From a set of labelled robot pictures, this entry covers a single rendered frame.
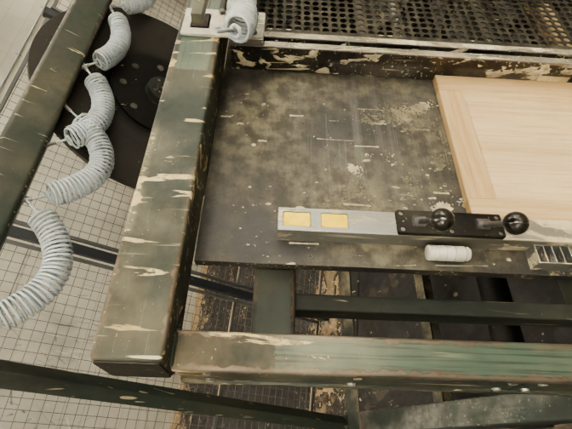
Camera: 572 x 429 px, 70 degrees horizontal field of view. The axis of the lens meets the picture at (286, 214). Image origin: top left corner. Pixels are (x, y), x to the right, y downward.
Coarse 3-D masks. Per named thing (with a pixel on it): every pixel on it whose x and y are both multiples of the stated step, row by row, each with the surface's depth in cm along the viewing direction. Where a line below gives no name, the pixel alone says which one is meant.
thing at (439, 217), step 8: (440, 208) 65; (416, 216) 75; (424, 216) 75; (432, 216) 64; (440, 216) 63; (448, 216) 63; (416, 224) 74; (424, 224) 74; (432, 224) 64; (440, 224) 63; (448, 224) 63
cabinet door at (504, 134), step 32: (448, 96) 99; (480, 96) 100; (512, 96) 100; (544, 96) 101; (448, 128) 94; (480, 128) 94; (512, 128) 95; (544, 128) 95; (480, 160) 88; (512, 160) 89; (544, 160) 90; (480, 192) 84; (512, 192) 84; (544, 192) 85
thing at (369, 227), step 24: (312, 216) 76; (360, 216) 76; (384, 216) 77; (312, 240) 77; (336, 240) 77; (360, 240) 77; (384, 240) 76; (408, 240) 76; (432, 240) 76; (456, 240) 76; (480, 240) 76; (504, 240) 75; (528, 240) 75; (552, 240) 76
